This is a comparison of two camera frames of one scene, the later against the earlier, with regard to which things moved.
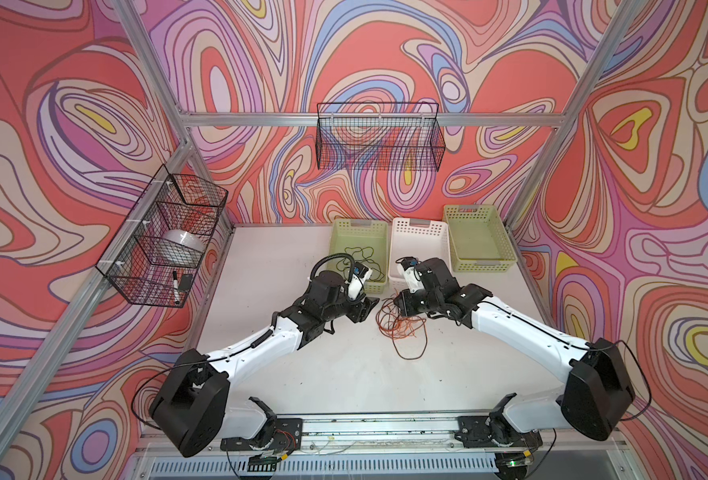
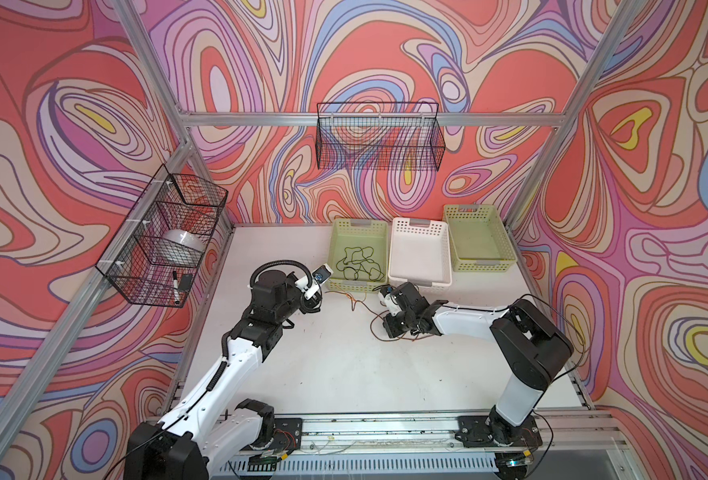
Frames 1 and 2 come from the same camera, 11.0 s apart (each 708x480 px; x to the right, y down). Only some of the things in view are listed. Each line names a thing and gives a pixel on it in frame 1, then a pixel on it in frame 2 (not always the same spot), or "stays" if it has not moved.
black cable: (363, 256) stays
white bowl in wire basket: (180, 245) stays
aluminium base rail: (395, 434) stays
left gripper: (360, 311) -> (309, 304)
